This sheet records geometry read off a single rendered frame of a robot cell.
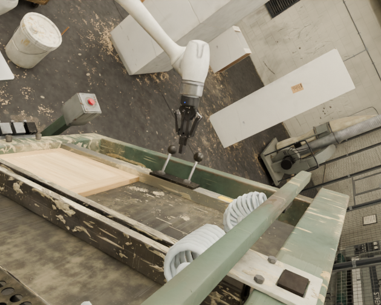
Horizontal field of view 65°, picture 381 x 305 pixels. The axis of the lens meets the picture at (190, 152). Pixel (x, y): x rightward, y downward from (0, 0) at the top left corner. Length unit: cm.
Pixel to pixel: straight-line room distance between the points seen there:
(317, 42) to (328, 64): 444
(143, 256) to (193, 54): 77
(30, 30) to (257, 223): 247
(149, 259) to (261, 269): 22
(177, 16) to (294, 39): 589
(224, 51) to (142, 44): 265
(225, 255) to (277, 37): 882
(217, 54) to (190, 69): 487
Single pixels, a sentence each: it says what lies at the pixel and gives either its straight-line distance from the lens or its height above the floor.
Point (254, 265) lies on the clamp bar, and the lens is 56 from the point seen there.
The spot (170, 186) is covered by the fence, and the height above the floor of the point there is 141.
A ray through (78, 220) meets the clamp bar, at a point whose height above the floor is 145.
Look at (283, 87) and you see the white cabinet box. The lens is 453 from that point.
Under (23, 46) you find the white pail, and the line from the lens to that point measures 273.
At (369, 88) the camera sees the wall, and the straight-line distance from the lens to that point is 893.
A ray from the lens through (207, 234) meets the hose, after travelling 38.
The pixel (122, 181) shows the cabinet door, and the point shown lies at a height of 128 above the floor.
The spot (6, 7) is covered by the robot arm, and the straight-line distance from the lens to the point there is 168.
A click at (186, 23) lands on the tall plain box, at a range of 334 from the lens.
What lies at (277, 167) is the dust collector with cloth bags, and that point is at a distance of 611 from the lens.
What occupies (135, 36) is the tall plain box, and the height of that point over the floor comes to 34.
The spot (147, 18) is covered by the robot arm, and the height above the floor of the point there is 156.
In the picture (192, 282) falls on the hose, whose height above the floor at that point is 193.
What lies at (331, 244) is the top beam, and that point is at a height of 190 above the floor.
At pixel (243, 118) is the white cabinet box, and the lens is 472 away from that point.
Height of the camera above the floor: 207
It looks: 31 degrees down
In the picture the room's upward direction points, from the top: 64 degrees clockwise
